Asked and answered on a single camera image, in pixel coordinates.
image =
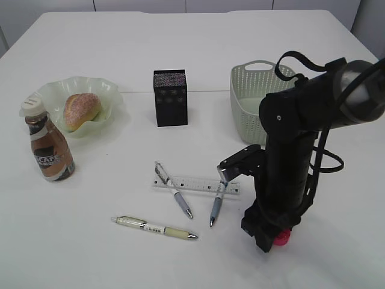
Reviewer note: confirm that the brown coffee bottle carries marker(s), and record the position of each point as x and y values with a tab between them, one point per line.
49	146

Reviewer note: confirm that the pink pencil sharpener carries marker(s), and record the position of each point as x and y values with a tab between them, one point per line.
282	238

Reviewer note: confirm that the grey-green woven plastic basket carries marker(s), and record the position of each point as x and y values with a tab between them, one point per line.
249	83

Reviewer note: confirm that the cream white pen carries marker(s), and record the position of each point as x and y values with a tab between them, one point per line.
156	229

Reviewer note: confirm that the black mesh pen holder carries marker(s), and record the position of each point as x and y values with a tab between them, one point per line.
170	90

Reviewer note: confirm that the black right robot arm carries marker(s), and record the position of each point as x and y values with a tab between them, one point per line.
297	122

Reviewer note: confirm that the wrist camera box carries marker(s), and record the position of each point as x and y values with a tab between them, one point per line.
237	165

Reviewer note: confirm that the pale green wavy plate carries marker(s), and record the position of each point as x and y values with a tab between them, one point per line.
55	94

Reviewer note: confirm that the clear plastic ruler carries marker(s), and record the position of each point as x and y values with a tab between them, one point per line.
205	185

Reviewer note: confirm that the grey pen left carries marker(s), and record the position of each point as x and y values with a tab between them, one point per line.
168	182

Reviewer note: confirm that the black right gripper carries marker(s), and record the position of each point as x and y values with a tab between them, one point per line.
264	225

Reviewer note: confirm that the sugared bread roll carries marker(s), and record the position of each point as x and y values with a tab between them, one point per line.
80	108

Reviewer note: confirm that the blue-grey pen right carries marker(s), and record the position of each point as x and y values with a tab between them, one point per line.
217	203

